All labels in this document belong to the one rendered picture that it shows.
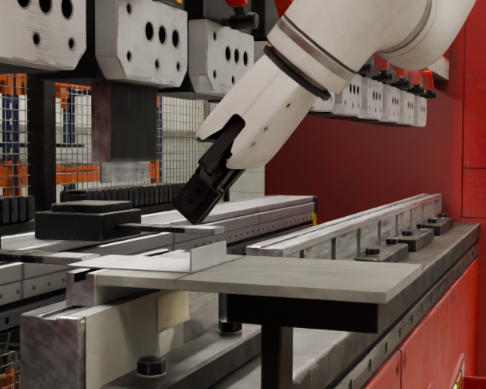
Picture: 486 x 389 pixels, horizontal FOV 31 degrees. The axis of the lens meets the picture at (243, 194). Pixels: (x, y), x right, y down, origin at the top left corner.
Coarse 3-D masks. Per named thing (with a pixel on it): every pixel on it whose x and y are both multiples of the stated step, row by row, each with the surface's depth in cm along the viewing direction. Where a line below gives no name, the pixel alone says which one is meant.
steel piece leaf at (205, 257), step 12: (192, 252) 78; (204, 252) 81; (216, 252) 84; (108, 264) 83; (120, 264) 83; (132, 264) 83; (144, 264) 83; (156, 264) 83; (168, 264) 83; (180, 264) 83; (192, 264) 78; (204, 264) 81; (216, 264) 84
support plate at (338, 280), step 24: (240, 264) 85; (264, 264) 85; (288, 264) 85; (312, 264) 85; (336, 264) 85; (360, 264) 85; (384, 264) 85; (408, 264) 86; (168, 288) 76; (192, 288) 75; (216, 288) 74; (240, 288) 73; (264, 288) 72; (288, 288) 72; (312, 288) 71; (336, 288) 71; (360, 288) 71; (384, 288) 71
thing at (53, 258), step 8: (0, 232) 98; (0, 240) 98; (0, 248) 98; (0, 256) 89; (8, 256) 89; (16, 256) 88; (24, 256) 88; (32, 256) 88; (40, 256) 87; (48, 256) 87; (56, 256) 87; (64, 256) 87; (72, 256) 87; (80, 256) 87; (88, 256) 87; (96, 256) 88; (56, 264) 87; (64, 264) 86
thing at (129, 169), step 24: (96, 96) 82; (120, 96) 83; (144, 96) 88; (96, 120) 82; (120, 120) 83; (144, 120) 88; (96, 144) 82; (120, 144) 83; (144, 144) 88; (120, 168) 85; (144, 168) 90
